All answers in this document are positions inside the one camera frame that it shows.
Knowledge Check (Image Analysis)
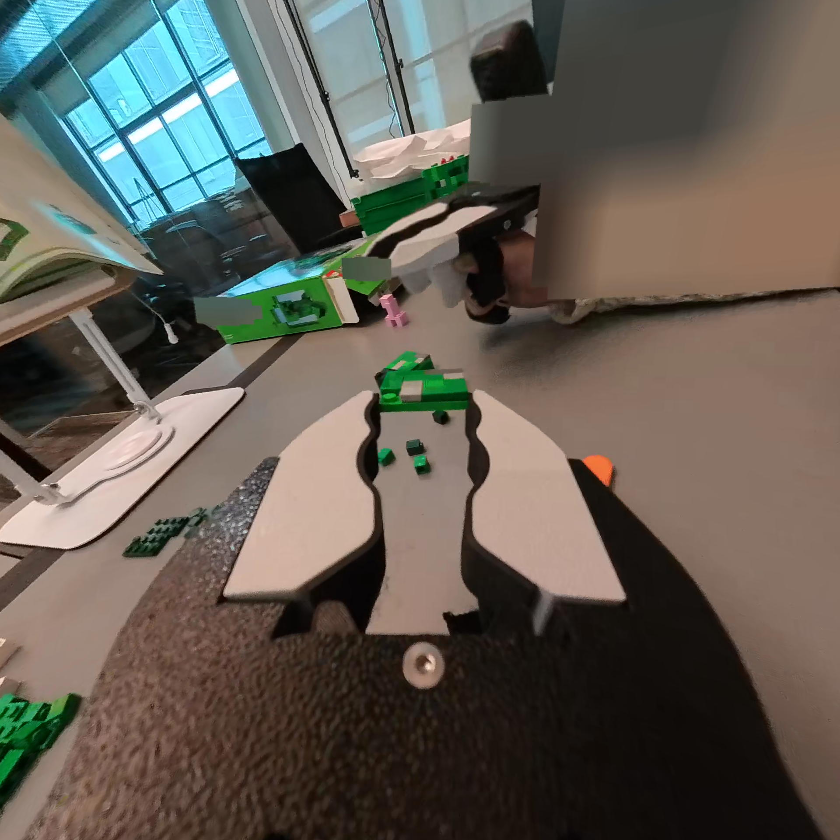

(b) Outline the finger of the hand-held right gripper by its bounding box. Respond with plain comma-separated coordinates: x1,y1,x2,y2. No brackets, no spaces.
374,197,462,238
364,205,500,294

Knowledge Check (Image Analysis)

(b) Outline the person's right hand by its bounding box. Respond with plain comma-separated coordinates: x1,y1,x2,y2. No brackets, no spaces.
459,231,538,309

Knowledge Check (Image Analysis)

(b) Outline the white cable with plug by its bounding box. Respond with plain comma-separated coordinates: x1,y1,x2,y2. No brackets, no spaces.
128,287,180,346

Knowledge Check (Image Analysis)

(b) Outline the white crumpled paper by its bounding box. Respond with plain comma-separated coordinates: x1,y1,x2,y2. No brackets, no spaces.
353,121,474,182

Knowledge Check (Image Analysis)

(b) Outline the pile of dark lego plates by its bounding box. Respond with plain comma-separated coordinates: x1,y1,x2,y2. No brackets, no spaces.
123,507,225,560

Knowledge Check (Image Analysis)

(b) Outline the cream knitted sweater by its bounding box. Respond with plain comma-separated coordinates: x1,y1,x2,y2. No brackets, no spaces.
549,287,840,328

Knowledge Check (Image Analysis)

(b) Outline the white book stand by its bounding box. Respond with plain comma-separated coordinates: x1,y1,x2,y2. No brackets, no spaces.
0,262,248,552

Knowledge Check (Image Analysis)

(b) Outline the large green lego model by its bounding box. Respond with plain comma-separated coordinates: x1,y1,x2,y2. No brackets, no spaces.
350,154,473,236

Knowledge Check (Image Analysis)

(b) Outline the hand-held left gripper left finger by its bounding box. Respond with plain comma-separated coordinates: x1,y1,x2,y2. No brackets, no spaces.
222,389,386,632

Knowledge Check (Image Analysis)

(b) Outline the pile of green lego bricks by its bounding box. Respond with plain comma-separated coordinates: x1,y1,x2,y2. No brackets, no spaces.
0,691,84,809

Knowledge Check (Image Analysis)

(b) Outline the black office chair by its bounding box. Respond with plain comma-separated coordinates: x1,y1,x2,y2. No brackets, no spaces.
232,142,366,257

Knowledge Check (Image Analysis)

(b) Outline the dark green lego assembly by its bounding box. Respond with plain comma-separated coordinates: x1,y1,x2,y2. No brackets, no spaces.
375,353,435,385

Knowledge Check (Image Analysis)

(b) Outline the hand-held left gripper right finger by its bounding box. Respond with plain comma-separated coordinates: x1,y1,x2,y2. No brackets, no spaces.
461,389,628,636

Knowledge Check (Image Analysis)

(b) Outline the black tripod stand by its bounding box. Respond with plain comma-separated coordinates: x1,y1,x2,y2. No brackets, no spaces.
377,0,418,136
282,0,363,182

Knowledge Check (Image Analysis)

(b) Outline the green lego box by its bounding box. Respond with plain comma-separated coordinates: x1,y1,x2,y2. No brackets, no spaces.
215,236,396,346

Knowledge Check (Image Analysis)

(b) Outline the large grid window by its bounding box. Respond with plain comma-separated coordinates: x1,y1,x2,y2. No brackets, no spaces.
0,0,274,225

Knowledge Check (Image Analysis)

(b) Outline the open instruction booklet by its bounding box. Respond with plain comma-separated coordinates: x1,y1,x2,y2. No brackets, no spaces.
0,117,165,305

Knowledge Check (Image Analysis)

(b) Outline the green lego plate assembly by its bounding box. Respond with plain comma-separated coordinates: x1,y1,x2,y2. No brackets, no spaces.
379,369,471,413

